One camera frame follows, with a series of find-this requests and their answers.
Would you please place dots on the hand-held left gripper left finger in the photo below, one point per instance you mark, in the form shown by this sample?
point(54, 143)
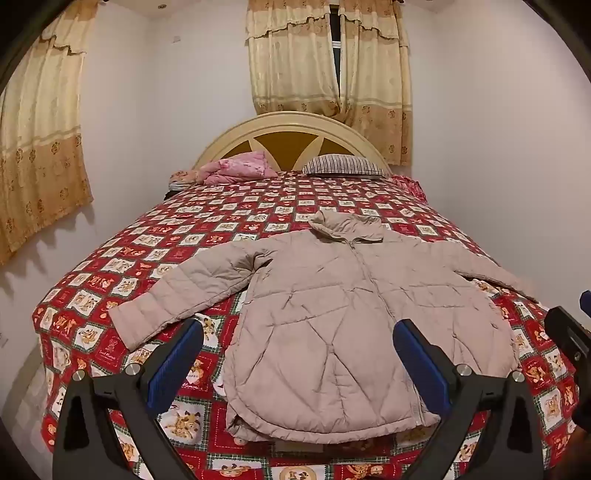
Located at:
point(178, 360)

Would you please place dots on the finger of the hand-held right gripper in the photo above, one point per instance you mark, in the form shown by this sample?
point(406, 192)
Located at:
point(565, 330)
point(586, 304)

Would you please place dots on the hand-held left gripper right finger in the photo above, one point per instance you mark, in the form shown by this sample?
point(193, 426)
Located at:
point(422, 364)

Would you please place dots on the beige quilted puffer jacket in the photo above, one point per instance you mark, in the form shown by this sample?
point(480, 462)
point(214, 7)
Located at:
point(323, 323)

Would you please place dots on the red bear printed blanket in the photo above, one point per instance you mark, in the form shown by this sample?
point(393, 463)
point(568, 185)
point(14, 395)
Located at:
point(207, 217)

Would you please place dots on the red crumpled cloth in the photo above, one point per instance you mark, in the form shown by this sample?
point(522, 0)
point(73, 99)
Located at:
point(411, 184)

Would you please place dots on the pink folded quilt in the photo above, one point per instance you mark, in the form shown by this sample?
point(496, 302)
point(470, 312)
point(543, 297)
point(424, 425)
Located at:
point(235, 168)

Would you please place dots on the striped pillow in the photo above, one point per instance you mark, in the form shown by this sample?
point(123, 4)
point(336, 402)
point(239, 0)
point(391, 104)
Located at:
point(344, 165)

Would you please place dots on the cream wooden bed headboard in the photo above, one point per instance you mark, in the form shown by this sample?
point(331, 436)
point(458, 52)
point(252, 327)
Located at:
point(295, 138)

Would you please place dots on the wide beige floral curtain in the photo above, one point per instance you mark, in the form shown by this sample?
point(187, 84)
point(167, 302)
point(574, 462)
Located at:
point(41, 138)

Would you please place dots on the long beige floral curtain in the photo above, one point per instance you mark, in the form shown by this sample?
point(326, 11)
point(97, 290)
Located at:
point(383, 92)

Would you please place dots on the dark window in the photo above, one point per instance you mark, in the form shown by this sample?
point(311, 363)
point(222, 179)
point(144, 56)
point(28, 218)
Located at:
point(337, 60)

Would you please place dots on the short beige floral curtain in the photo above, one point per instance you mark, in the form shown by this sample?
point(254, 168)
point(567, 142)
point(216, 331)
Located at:
point(291, 60)

